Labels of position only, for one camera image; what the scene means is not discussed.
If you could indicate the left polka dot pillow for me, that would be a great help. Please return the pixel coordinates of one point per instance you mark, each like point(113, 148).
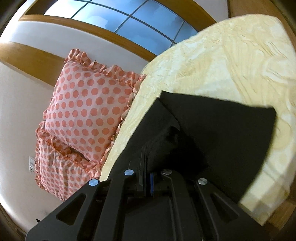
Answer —
point(59, 169)

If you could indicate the polka dot pillow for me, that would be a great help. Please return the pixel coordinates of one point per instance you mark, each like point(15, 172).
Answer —
point(89, 104)
point(59, 169)

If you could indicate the wooden framed window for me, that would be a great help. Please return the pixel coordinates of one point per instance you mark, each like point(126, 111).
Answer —
point(36, 36)

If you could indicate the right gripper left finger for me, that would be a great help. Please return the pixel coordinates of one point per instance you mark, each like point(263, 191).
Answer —
point(108, 210)

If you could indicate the white wall switch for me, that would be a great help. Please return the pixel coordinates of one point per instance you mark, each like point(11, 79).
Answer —
point(31, 164)

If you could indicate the black pants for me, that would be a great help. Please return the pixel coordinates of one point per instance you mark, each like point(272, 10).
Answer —
point(199, 137)

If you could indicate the cream patterned bed sheet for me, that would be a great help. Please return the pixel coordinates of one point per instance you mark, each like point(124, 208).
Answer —
point(247, 59)

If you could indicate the right polka dot pillow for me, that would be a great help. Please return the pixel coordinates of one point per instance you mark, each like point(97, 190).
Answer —
point(89, 104)

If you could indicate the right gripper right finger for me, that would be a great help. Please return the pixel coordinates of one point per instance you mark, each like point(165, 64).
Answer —
point(199, 211)

